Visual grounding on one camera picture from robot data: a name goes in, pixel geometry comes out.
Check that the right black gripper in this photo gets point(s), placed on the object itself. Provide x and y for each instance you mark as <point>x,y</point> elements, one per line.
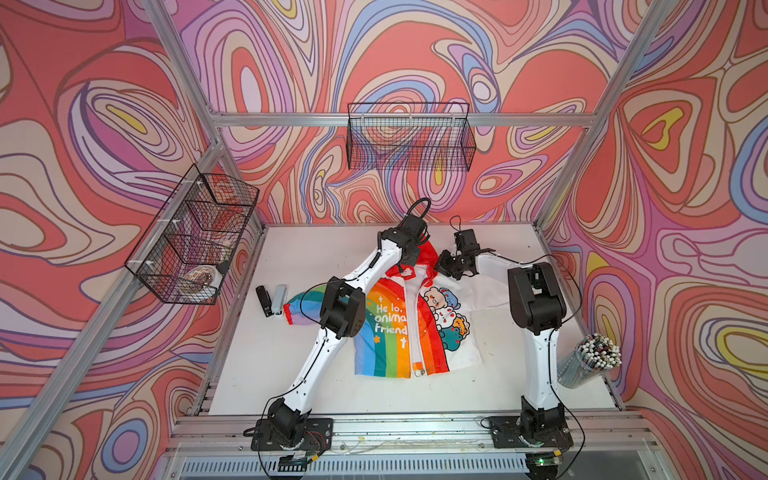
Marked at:
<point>441,266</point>

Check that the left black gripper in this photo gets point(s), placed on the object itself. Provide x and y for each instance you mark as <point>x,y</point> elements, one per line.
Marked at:
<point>412,259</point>

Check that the rainbow kids hooded jacket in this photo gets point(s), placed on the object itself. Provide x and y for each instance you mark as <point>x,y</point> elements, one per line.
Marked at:
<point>420,322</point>

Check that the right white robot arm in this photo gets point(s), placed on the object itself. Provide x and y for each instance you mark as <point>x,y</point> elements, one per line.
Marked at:
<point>537,307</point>

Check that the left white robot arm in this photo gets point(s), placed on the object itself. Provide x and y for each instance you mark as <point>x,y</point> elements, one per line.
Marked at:
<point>341,316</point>

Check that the clear cup of pencils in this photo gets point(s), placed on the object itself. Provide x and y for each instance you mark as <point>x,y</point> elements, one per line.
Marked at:
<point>594,355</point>

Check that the black stapler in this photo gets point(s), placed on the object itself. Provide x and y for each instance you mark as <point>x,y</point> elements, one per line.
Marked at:
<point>265,300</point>

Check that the round tin in basket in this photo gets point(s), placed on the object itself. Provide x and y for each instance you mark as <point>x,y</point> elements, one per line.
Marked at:
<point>201,281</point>

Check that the black wire basket back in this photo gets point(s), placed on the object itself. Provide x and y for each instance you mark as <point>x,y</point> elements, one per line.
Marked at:
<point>410,136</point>

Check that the black wire basket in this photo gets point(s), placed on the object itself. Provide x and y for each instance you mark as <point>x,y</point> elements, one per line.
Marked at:
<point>410,136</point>
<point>201,223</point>

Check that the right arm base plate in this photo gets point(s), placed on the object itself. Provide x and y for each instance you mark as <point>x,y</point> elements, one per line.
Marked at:
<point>522,431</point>

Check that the aluminium cage frame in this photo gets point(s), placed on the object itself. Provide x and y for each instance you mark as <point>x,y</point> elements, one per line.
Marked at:
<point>640,155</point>

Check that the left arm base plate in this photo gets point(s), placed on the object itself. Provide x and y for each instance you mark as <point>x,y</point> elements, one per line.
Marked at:
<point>311,435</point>

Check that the black wire basket left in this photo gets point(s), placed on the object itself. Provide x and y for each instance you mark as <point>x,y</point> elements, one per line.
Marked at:
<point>201,223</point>

